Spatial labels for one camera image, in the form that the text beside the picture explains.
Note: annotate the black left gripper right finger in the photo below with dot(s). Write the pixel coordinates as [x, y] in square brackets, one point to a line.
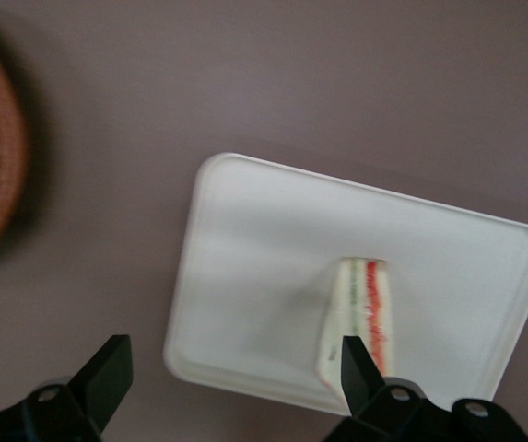
[365, 387]

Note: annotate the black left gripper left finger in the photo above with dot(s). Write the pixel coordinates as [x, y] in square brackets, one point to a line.
[97, 382]

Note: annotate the triangular sandwich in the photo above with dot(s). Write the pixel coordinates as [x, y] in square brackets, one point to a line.
[365, 299]

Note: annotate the beige rectangular serving tray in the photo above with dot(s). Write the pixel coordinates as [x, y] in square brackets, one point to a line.
[263, 258]

